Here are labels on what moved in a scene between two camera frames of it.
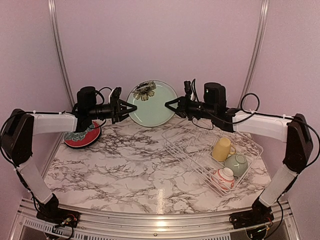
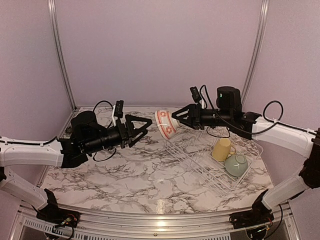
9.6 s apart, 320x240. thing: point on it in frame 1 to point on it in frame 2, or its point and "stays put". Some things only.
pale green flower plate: (150, 97) to (68, 132)
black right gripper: (182, 102) to (194, 116)
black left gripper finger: (122, 116) to (137, 137)
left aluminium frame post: (54, 27) stays put
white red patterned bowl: (223, 178) to (166, 125)
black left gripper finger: (123, 106) to (129, 127)
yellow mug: (222, 149) stays put
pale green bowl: (238, 163) stays put
